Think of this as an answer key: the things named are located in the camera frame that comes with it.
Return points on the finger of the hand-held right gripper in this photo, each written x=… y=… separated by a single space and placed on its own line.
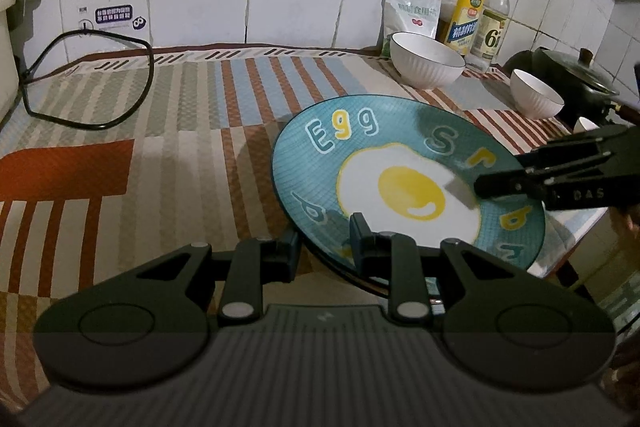
x=570 y=147
x=505 y=184

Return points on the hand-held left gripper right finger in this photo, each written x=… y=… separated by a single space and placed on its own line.
x=359 y=242

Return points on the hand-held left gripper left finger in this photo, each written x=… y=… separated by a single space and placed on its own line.
x=287 y=257

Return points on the white ribbed bowl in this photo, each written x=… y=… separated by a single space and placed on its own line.
x=535 y=99
x=425 y=62
x=585 y=125

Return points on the blue fried egg plate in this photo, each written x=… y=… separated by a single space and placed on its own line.
x=400 y=157

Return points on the black cooking pot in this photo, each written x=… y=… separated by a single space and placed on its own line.
x=585 y=92

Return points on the glass pot lid wooden knob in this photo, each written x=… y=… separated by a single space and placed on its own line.
x=580 y=72

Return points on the clear vinegar bottle yellow cap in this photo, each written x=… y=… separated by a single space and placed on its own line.
x=495 y=27

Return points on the striped tablecloth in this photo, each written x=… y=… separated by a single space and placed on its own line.
x=150 y=147

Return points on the white salt bag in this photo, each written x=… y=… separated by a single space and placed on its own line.
x=412 y=7

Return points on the small blue wall sticker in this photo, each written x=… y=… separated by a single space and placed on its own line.
x=113 y=14

